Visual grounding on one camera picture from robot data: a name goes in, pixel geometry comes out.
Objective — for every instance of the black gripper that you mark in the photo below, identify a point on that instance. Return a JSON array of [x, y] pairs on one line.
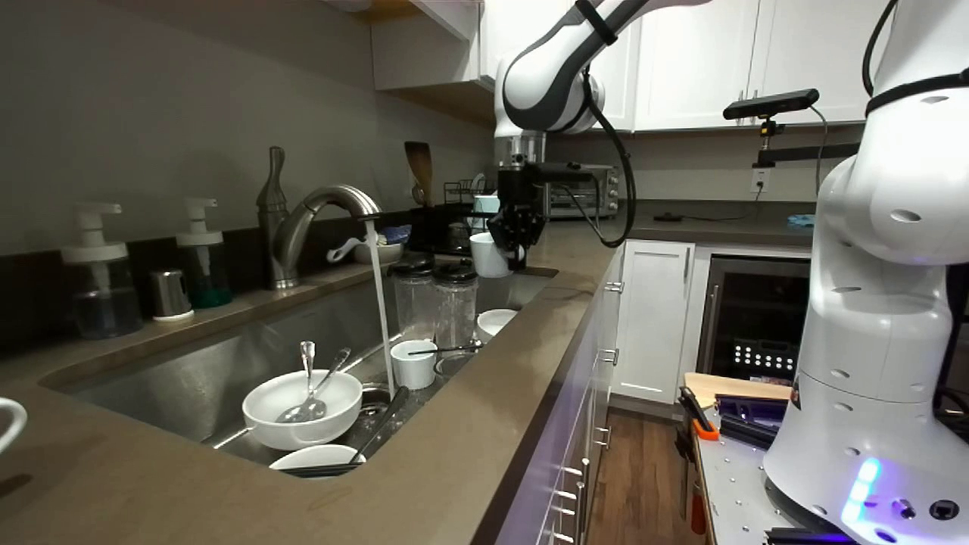
[[522, 196]]

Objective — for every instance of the large white mug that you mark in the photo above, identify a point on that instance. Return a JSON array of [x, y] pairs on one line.
[[489, 258]]

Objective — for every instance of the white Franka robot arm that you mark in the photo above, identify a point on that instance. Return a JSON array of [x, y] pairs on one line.
[[878, 333]]

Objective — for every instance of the stainless steel sink basin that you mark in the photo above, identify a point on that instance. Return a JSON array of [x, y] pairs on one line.
[[170, 383]]

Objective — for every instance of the black dish drying rack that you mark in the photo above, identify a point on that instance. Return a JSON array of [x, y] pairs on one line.
[[487, 202]]

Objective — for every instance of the silver toaster oven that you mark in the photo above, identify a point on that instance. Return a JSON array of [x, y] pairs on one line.
[[580, 200]]

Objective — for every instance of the white plate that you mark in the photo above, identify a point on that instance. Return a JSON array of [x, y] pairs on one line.
[[497, 322]]

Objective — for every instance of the wooden spatula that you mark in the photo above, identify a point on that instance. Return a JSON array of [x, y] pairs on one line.
[[420, 171]]

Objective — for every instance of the thin metal spoon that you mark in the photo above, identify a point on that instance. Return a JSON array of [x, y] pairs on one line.
[[454, 348]]

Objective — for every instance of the grey utensil bowl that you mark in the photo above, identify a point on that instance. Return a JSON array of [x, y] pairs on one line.
[[383, 252]]

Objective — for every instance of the black flat countertop object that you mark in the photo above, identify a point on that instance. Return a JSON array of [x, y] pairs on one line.
[[667, 215]]

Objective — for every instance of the white cabinet door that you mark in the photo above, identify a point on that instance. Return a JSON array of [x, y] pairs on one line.
[[654, 322]]

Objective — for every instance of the small white cup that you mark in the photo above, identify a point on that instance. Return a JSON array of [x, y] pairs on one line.
[[414, 367]]

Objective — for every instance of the kitchen base cabinet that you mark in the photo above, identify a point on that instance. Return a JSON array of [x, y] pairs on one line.
[[565, 425]]

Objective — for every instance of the brushed steel faucet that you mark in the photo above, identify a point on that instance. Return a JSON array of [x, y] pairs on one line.
[[313, 200]]

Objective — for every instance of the upright metal utensil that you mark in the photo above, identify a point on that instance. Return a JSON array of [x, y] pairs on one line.
[[307, 365]]

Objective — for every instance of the black wine cooler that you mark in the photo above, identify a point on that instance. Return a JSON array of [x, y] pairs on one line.
[[752, 320]]

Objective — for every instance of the dark glass bottle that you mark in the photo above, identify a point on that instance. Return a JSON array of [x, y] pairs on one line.
[[274, 196]]

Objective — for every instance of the wooden board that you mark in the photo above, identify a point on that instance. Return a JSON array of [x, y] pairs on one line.
[[736, 384]]

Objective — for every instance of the white upper cabinets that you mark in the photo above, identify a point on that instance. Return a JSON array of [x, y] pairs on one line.
[[727, 60]]

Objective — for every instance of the small teal object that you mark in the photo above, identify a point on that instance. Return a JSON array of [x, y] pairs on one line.
[[796, 218]]

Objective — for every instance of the small white dish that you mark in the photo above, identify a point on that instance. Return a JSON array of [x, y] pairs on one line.
[[316, 457]]

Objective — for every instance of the white bowl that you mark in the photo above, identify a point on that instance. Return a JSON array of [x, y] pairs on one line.
[[274, 428]]

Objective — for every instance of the green soap dispenser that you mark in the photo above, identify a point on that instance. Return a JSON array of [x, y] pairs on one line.
[[202, 258]]

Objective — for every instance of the small metal cup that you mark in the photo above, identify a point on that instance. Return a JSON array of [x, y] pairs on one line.
[[170, 293]]

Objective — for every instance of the clear soap dispenser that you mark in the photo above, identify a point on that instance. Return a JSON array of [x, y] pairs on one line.
[[95, 273]]

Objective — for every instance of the white wall outlet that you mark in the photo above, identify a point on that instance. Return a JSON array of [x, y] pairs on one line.
[[761, 178]]

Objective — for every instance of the black camera on stand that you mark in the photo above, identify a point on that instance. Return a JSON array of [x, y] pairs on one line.
[[774, 105]]

